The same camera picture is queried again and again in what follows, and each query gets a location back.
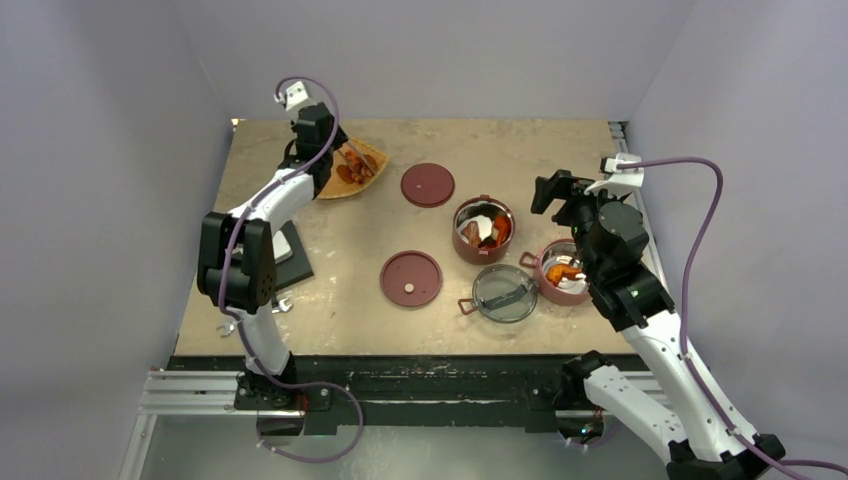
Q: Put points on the woven bamboo basket tray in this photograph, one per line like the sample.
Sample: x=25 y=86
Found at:
x=336 y=188

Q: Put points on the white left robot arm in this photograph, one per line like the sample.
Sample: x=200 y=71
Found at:
x=237 y=267

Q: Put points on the white round rice cracker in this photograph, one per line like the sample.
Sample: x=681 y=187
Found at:
x=485 y=225

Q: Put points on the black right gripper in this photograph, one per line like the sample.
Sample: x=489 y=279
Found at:
x=561 y=186

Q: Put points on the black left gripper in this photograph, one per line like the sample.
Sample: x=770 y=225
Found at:
x=338 y=137

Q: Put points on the steel food tongs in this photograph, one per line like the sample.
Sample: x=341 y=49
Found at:
x=350 y=146

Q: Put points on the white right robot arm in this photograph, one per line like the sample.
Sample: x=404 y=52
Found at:
x=698 y=433

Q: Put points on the orange fried chicken wing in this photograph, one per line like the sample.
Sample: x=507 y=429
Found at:
x=560 y=272

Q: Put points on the glass lid with red clasp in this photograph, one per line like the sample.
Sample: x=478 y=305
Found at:
x=503 y=294

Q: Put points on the red white shrimp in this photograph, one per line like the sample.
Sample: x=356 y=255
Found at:
x=501 y=230

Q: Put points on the black network switch box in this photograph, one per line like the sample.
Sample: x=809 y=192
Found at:
x=298 y=267

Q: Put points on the dark red steel lunch pot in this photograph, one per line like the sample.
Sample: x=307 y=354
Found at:
x=486 y=253

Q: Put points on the braised pork belly piece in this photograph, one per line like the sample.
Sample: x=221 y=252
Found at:
x=363 y=166

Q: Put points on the steel wrench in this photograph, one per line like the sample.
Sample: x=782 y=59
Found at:
x=228 y=326

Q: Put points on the white small device box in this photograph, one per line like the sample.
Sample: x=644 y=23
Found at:
x=281 y=247

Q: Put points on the orange fried cutlet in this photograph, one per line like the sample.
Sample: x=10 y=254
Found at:
x=344 y=173

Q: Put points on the dark red round lid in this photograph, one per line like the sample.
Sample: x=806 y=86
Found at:
x=427 y=185

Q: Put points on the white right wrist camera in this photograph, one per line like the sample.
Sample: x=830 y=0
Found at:
x=622 y=175

